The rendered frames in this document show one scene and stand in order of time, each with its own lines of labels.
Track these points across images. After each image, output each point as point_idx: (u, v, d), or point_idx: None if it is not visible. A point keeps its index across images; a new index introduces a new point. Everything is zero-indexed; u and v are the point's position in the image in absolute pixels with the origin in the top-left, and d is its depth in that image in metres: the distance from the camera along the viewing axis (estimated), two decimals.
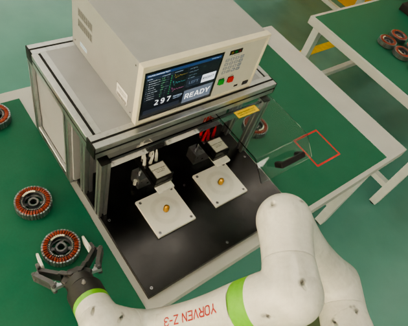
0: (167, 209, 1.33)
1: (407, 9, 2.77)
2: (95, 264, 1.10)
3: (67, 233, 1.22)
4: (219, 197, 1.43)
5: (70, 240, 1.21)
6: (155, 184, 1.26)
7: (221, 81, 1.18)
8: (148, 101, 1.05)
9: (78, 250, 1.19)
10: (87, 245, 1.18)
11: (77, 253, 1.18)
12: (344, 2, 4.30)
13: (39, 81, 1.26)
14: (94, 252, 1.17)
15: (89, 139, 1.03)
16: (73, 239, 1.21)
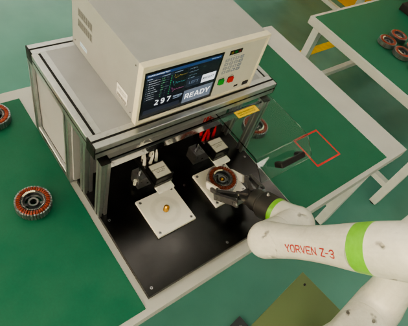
0: (167, 209, 1.33)
1: (407, 9, 2.77)
2: (259, 185, 1.38)
3: (223, 168, 1.47)
4: None
5: (227, 173, 1.46)
6: (155, 184, 1.26)
7: (221, 81, 1.18)
8: (148, 101, 1.05)
9: (236, 181, 1.45)
10: (239, 174, 1.45)
11: (236, 182, 1.45)
12: (344, 2, 4.30)
13: (39, 81, 1.26)
14: (248, 179, 1.44)
15: (89, 139, 1.03)
16: (230, 173, 1.47)
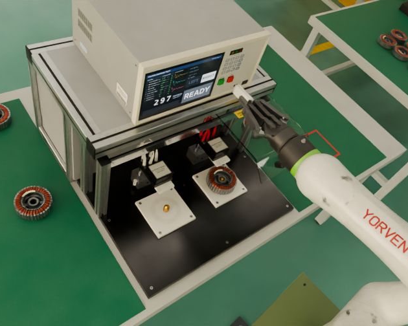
0: (167, 209, 1.33)
1: (407, 9, 2.77)
2: (283, 117, 1.11)
3: (224, 168, 1.47)
4: (219, 197, 1.43)
5: (227, 173, 1.46)
6: (155, 184, 1.26)
7: (221, 81, 1.18)
8: (148, 101, 1.05)
9: (236, 181, 1.45)
10: (249, 96, 1.12)
11: (236, 182, 1.45)
12: (344, 2, 4.30)
13: (39, 81, 1.26)
14: (258, 105, 1.13)
15: (89, 139, 1.03)
16: (230, 173, 1.47)
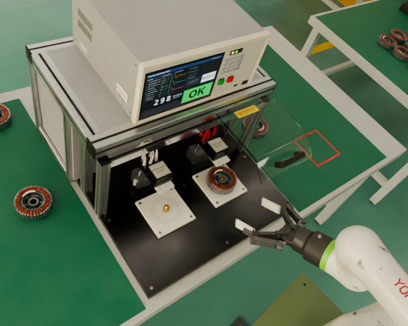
0: (167, 209, 1.33)
1: (407, 9, 2.77)
2: (300, 220, 1.21)
3: (224, 168, 1.47)
4: (219, 197, 1.43)
5: (227, 173, 1.46)
6: (155, 184, 1.26)
7: (221, 81, 1.18)
8: (148, 101, 1.05)
9: (236, 181, 1.45)
10: (275, 206, 1.26)
11: (236, 182, 1.45)
12: (344, 2, 4.30)
13: (39, 81, 1.26)
14: (285, 211, 1.26)
15: (89, 139, 1.03)
16: (230, 173, 1.47)
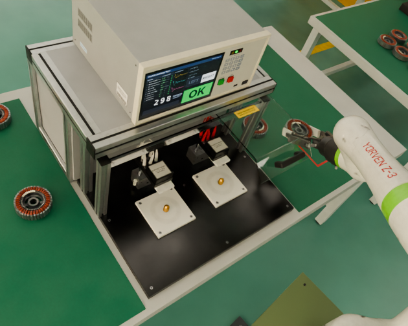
0: (167, 209, 1.33)
1: (407, 9, 2.77)
2: None
3: (302, 122, 1.55)
4: (219, 197, 1.43)
5: (304, 127, 1.54)
6: (155, 184, 1.26)
7: (221, 81, 1.18)
8: (148, 101, 1.05)
9: (312, 135, 1.52)
10: (316, 129, 1.52)
11: (311, 136, 1.51)
12: (344, 2, 4.30)
13: (39, 81, 1.26)
14: None
15: (89, 139, 1.03)
16: (307, 127, 1.54)
